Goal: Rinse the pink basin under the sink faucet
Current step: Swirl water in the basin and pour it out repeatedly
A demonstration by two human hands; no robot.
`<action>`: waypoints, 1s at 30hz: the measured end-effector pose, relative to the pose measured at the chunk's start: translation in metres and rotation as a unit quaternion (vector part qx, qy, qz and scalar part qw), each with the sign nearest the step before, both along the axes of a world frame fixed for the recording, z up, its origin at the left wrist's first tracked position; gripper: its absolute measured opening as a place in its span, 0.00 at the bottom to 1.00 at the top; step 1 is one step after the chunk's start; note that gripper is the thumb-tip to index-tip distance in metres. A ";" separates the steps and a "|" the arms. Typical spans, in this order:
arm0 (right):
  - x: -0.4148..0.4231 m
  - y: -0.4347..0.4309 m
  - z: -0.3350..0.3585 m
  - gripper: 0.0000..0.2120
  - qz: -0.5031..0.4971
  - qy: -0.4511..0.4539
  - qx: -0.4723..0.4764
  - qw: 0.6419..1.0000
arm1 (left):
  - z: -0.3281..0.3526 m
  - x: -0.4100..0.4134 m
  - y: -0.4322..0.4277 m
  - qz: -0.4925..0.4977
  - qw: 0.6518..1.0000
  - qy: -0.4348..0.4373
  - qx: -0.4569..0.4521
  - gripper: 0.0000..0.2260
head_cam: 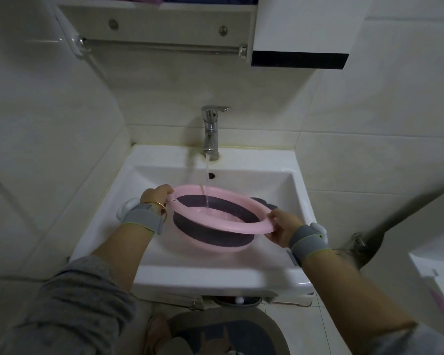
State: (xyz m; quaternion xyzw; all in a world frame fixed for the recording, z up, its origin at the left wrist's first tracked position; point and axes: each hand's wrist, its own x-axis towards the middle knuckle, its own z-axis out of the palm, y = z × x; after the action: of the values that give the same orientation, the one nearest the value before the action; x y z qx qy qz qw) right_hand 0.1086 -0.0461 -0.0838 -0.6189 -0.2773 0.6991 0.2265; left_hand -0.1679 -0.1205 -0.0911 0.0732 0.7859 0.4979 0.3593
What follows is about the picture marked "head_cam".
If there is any person's right forearm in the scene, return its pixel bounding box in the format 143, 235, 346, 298
301, 249, 417, 348

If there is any person's gray sleeve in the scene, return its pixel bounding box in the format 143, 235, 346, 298
0, 254, 138, 355
370, 323, 444, 355

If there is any chrome faucet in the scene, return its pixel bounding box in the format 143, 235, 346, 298
201, 105, 232, 161

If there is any dark bin under sink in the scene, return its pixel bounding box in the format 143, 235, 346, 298
211, 295, 262, 307

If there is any white wrist tracker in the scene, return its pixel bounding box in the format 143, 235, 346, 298
309, 222, 328, 245
117, 197, 141, 220

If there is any gray wrist strap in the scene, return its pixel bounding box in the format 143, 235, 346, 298
287, 225, 332, 269
121, 203, 165, 235

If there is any person's left hand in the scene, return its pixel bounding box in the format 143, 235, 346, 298
140, 184, 175, 218

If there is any person's left forearm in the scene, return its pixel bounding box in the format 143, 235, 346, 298
90, 223, 154, 292

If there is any pink basin with dark band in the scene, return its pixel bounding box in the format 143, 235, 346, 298
168, 183, 278, 254

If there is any person's left gray sleeve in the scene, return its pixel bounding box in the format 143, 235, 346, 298
0, 254, 138, 355

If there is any person's left foot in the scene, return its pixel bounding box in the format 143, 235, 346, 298
145, 314, 171, 355

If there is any white ceramic sink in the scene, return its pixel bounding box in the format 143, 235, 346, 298
69, 144, 317, 298

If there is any person's right gray sleeve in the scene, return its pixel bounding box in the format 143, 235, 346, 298
370, 323, 444, 355

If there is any gold bangle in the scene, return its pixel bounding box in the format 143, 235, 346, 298
144, 200, 168, 223

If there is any person's right hand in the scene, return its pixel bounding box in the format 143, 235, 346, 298
264, 209, 305, 249

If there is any white wall shelf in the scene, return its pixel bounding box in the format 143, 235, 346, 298
55, 0, 258, 47

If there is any chrome towel bar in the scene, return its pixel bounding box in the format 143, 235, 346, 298
75, 35, 249, 58

